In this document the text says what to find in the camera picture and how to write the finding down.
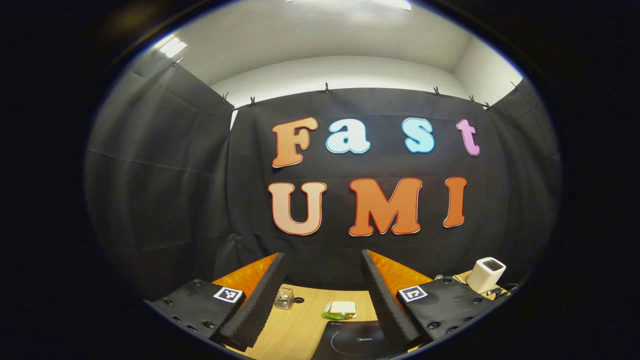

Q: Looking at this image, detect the small ceiling light panel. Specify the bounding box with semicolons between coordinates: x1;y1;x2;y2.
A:
155;35;188;58

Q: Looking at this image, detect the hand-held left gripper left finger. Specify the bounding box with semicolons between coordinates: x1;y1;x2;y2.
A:
144;251;290;353

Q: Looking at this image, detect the row of black cloth clips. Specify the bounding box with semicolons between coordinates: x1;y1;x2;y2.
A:
172;56;521;111

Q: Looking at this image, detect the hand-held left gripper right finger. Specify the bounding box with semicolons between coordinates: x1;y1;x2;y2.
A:
360;249;496;354

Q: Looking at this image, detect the toy sandwich with lettuce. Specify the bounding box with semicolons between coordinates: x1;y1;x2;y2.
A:
321;300;358;321

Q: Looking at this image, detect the white toaster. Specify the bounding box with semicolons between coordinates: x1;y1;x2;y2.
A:
466;257;507;295

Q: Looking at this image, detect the black induction cooktop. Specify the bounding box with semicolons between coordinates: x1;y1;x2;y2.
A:
310;320;398;360

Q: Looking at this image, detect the large ceiling light panel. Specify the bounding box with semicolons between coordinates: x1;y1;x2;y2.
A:
287;0;412;12

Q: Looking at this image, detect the metal wire mesh basket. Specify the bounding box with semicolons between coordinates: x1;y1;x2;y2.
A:
274;287;296;311

